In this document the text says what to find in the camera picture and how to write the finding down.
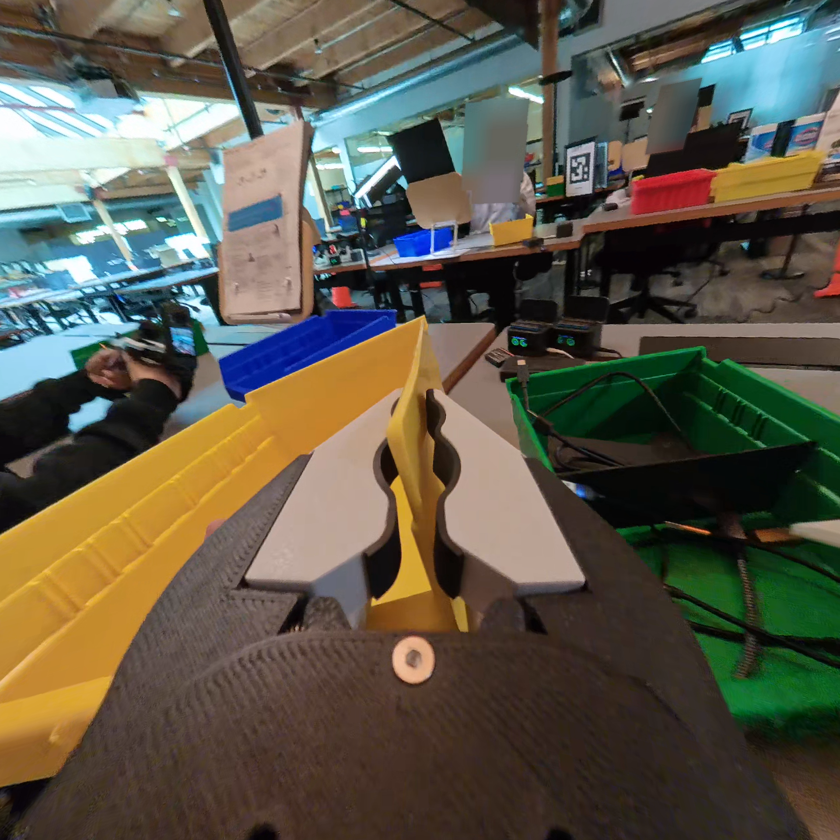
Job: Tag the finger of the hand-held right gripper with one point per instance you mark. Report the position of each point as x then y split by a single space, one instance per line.
820 531

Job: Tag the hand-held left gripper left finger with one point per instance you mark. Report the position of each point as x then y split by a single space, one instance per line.
315 525

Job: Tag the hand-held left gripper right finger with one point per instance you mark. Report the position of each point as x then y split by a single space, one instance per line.
512 525

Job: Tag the green plastic bin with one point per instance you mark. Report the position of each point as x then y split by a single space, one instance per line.
787 623

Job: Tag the yellow plastic bin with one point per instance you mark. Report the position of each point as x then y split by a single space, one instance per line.
131 558
512 231
768 177

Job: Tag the light grey desk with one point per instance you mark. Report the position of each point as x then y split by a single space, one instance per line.
485 407

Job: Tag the black bin divider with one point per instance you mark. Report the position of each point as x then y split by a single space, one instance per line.
689 479

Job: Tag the flat black device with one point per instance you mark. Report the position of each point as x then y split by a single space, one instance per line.
544 367

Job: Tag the blue plastic bin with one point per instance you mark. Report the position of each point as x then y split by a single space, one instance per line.
420 244
295 348

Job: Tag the orange floor cone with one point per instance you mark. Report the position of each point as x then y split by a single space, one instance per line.
342 298
830 275

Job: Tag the brown cardboard panel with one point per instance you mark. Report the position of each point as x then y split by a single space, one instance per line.
262 262

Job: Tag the wooden background table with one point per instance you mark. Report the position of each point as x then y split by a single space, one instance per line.
459 253
722 211

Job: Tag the black office chair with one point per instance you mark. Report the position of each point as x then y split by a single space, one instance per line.
649 275

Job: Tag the tan board with black panel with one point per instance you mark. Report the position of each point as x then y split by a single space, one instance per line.
433 197

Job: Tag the LED lamp bar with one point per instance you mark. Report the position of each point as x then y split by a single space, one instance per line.
377 177

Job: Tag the small tag sign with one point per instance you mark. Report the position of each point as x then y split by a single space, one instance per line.
581 169

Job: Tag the red plastic bin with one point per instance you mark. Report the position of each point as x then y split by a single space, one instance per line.
673 193

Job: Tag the black pole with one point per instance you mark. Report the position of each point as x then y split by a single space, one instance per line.
233 65

